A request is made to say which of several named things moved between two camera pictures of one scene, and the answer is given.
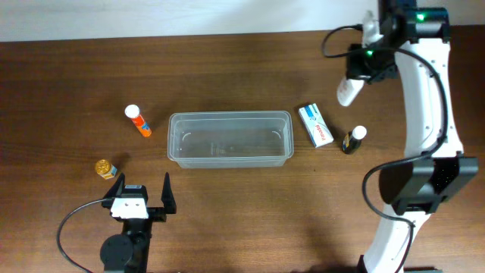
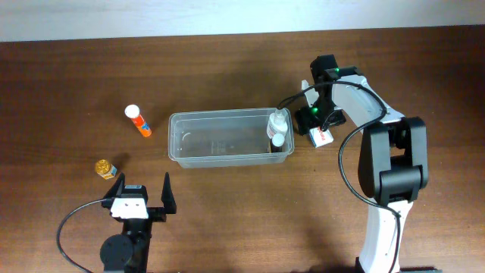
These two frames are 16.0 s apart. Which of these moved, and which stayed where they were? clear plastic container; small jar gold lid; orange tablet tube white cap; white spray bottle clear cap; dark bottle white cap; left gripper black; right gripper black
Moved: right gripper black; white spray bottle clear cap; dark bottle white cap
Stayed: small jar gold lid; orange tablet tube white cap; clear plastic container; left gripper black
